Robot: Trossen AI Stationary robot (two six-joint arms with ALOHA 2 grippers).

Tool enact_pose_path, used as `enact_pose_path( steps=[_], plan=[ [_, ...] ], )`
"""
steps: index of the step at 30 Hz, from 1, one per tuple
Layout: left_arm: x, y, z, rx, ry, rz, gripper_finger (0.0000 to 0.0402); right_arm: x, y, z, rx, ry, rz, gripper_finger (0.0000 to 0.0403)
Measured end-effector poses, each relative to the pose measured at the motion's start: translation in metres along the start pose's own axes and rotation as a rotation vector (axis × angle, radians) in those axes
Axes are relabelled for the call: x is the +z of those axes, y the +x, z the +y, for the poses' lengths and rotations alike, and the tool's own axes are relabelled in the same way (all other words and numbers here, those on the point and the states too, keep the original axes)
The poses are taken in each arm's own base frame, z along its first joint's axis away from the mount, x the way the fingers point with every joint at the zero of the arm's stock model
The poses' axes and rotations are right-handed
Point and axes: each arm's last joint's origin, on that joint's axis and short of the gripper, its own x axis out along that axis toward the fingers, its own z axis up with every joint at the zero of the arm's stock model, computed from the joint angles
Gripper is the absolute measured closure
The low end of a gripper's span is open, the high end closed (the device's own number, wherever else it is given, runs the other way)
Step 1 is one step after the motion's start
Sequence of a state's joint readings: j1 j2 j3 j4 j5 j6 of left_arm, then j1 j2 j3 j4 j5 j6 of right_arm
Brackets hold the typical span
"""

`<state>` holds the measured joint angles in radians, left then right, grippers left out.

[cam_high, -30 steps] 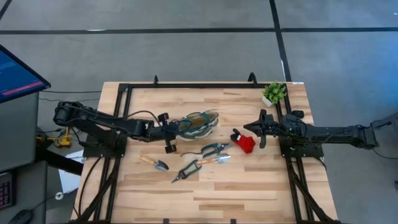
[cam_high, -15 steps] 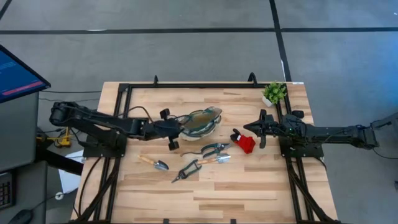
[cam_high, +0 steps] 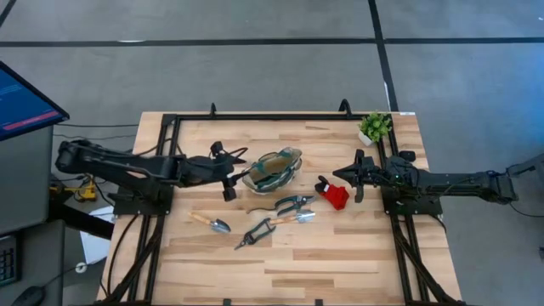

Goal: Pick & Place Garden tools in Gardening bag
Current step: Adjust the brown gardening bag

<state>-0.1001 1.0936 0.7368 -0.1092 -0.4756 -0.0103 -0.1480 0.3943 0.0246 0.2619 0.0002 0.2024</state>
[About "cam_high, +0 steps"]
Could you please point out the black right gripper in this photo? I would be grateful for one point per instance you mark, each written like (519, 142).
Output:
(372, 172)

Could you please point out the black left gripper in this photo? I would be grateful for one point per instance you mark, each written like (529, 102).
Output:
(204, 170)

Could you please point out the red and black gardening glove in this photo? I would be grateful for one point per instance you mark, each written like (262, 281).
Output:
(336, 196)

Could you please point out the cream green canvas gardening bag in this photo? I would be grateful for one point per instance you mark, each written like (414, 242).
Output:
(272, 170)

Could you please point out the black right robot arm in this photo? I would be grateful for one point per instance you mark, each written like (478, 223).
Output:
(459, 180)

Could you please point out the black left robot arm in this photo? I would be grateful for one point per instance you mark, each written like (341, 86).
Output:
(127, 163)

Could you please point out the green plant in white pot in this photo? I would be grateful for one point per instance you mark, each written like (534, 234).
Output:
(375, 125)

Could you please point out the white paper sheet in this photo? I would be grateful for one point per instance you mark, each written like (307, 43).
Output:
(95, 246)

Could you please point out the grey stand leg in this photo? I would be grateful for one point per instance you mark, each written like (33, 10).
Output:
(529, 166)

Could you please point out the computer monitor with blue screen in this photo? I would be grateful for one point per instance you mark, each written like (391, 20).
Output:
(21, 106)

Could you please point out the black computer mouse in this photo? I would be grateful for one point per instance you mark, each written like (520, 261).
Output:
(30, 296)

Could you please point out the black keyboard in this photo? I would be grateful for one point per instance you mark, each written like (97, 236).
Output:
(6, 261)

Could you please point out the black aluminium table frame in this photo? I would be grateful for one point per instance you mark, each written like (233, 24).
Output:
(276, 116)

